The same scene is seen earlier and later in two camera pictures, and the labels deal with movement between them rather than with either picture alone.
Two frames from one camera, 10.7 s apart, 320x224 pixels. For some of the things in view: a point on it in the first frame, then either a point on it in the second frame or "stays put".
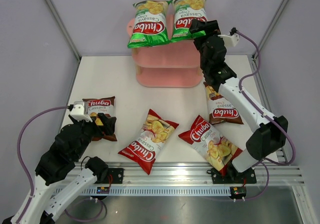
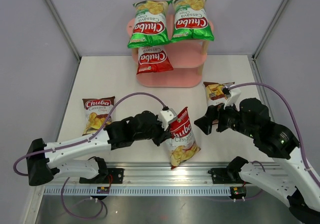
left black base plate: x=114 y=175 stays put
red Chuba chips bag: x=155 y=132 to x=153 y=59
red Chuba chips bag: x=217 y=151 to x=181 y=144
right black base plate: x=247 y=176 stays put
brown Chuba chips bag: x=106 y=105 stays put
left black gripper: x=108 y=123 to x=163 y=135
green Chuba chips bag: x=151 y=27 stays put
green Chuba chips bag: x=186 y=9 stays put
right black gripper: x=211 y=28 to x=205 y=122
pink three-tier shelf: x=176 y=65 stays put
